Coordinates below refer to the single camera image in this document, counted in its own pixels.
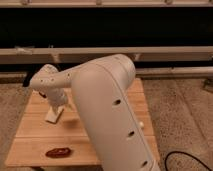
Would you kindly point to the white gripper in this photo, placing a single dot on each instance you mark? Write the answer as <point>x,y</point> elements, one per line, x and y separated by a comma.
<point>57,97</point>

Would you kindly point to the white sponge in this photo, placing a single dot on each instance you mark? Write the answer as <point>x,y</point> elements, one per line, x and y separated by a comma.
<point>52,118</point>

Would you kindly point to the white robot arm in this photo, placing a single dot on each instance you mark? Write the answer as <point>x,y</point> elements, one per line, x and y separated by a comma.
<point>99,94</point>

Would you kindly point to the black rectangular box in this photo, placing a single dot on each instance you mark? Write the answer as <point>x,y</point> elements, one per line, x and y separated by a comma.
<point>42,95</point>

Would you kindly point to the dark red oblong object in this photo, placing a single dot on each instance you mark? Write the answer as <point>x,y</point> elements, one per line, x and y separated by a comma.
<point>58,152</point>

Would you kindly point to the white labelled bottle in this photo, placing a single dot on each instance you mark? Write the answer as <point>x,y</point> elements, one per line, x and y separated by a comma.
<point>141,124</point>

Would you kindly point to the long grey rail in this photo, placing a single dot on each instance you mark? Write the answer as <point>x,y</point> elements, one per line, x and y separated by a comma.
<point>22,55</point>

